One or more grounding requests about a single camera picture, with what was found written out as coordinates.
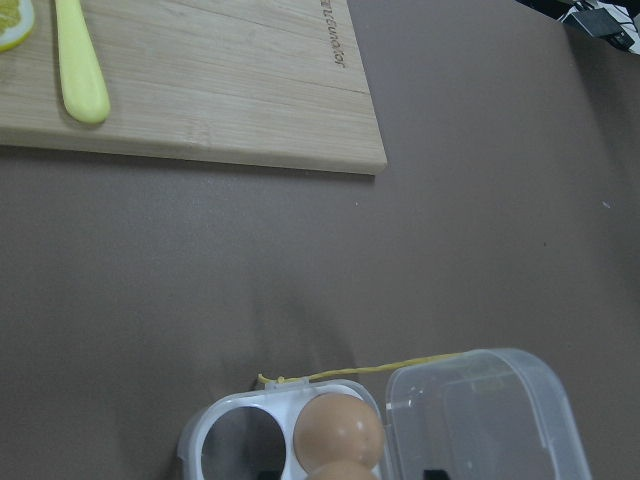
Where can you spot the wooden cutting board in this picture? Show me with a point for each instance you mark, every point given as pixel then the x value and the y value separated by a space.
pixel 269 83

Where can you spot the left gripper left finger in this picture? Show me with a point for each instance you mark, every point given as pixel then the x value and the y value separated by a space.
pixel 270 475

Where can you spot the lemon slice near knife tip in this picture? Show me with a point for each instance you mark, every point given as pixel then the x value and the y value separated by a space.
pixel 17 22

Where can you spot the brown egg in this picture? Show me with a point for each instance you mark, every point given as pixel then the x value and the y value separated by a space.
pixel 342 470
pixel 338 427

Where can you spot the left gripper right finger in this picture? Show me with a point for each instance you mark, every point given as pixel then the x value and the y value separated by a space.
pixel 434 474

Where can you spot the brown egg in box front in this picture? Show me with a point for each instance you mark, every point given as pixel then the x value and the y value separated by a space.
pixel 338 427

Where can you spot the clear plastic egg box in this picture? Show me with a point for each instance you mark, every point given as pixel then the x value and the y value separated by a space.
pixel 482 414

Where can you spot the yellow plastic knife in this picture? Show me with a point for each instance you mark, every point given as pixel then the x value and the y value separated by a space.
pixel 84 91

